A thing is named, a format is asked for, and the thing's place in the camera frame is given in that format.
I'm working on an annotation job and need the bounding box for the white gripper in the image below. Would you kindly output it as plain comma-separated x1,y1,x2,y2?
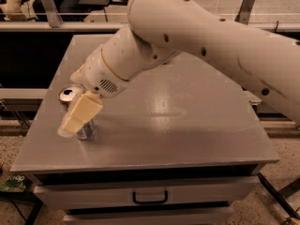
58,45,129,138

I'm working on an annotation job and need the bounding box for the silver redbull can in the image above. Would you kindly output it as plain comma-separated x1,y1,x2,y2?
57,83,96,140

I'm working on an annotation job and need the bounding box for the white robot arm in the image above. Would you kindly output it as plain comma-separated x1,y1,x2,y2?
58,0,300,137

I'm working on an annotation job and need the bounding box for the green chip bag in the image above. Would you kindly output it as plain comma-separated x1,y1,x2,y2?
0,174,27,192

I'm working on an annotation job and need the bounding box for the seated person in background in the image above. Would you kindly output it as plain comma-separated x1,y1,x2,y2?
54,0,93,22

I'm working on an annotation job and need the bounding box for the grey upper drawer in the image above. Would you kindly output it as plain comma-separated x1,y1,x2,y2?
34,176,259,210

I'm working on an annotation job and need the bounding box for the grey drawer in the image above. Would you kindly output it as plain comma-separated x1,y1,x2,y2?
63,207,233,225
34,176,259,210

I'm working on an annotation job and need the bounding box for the grey lower drawer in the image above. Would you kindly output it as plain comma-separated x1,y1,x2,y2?
63,207,233,225

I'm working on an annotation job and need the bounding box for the black drawer handle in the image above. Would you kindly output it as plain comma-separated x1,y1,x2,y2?
132,190,169,205

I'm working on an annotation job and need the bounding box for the metal railing frame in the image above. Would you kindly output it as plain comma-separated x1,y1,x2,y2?
0,0,300,33

